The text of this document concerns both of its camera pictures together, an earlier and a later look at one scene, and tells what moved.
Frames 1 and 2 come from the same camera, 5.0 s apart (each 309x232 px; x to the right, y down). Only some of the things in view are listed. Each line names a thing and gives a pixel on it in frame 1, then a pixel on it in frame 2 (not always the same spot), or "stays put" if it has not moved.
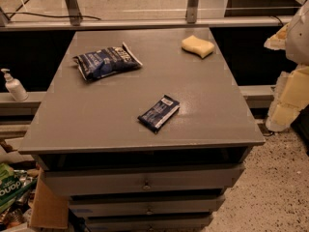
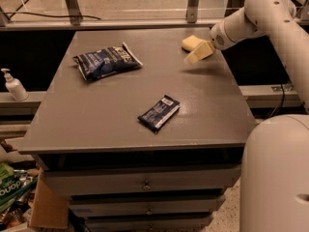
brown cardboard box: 50,207 stays put
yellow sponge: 197,46 stays put
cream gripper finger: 292,93 -> 219,39
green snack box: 12,186 stays put
